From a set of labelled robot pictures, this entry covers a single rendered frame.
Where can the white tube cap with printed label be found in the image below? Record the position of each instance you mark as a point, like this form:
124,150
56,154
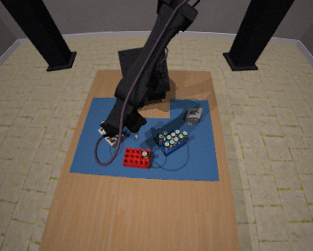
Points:
165,134

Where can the red tube rack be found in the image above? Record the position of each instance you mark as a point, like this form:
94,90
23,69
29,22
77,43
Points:
135,155

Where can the blue bench mat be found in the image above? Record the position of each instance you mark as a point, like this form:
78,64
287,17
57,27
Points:
194,161

